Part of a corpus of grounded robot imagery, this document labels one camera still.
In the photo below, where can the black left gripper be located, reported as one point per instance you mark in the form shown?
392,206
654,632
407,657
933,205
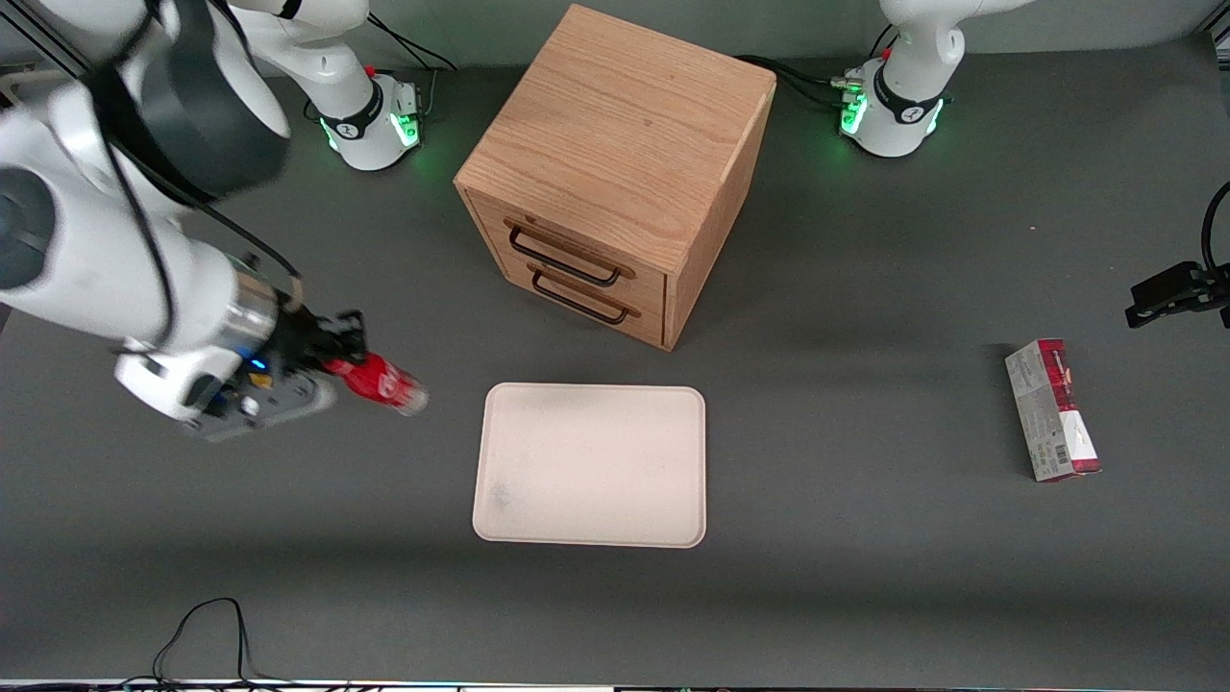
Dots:
1174,291

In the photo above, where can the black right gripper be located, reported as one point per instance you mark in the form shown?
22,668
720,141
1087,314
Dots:
306,341

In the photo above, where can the red coke bottle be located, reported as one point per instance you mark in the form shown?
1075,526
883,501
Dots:
384,383

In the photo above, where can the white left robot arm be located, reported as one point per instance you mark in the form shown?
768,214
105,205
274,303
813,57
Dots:
903,96

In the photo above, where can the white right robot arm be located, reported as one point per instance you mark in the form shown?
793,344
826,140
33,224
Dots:
106,240

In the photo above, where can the cream rectangular tray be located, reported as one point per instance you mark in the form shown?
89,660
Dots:
591,466

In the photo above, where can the red and grey carton box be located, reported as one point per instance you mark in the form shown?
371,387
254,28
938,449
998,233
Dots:
1052,408

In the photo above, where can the wooden drawer cabinet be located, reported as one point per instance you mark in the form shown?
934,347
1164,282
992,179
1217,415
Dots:
625,144

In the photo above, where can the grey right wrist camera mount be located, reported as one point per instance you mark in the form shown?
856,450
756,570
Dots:
250,399

